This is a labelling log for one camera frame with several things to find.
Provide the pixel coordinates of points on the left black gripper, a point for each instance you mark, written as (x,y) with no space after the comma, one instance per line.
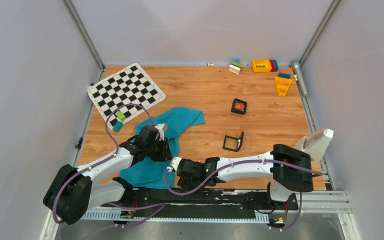
(165,154)

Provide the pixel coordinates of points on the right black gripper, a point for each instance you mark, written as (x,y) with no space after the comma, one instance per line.
(187,184)

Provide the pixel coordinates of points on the black square display case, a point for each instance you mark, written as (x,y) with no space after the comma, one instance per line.
(232,143)

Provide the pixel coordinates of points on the orange brooch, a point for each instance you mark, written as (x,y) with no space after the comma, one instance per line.
(239,106)

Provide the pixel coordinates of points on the black hinged display case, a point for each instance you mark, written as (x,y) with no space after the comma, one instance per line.
(238,112)

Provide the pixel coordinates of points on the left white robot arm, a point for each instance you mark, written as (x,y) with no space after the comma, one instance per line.
(74,190)

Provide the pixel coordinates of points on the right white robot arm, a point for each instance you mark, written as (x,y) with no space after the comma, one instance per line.
(290,169)

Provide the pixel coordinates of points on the teal block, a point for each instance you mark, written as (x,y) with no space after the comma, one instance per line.
(117,126)

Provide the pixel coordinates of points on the lime green block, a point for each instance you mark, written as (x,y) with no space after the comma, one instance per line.
(120,115)

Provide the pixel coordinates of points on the black white checkerboard mat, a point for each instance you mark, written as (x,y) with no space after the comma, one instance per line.
(131,85)

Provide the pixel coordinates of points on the white green blue block stack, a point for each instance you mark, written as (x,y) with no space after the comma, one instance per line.
(235,66)

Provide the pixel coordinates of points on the yellow toy box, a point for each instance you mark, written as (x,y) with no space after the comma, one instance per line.
(261,65)

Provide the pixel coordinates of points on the yellow triangular toy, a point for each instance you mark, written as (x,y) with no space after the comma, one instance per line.
(282,85)

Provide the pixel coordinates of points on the white tilted device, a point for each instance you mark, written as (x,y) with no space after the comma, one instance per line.
(315,144)

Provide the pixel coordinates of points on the blue flat block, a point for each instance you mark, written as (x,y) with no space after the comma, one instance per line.
(284,75)

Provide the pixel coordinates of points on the red blue block pair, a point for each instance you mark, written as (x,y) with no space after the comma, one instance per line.
(274,65)

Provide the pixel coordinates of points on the grey metal cylinder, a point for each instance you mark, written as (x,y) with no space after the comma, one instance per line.
(296,67)

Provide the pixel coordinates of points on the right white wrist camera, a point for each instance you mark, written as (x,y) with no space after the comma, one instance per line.
(175,163)

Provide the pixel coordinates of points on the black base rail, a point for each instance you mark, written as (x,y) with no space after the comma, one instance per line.
(205,203)

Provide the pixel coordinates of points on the white slotted cable duct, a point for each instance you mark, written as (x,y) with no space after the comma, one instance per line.
(116,214)

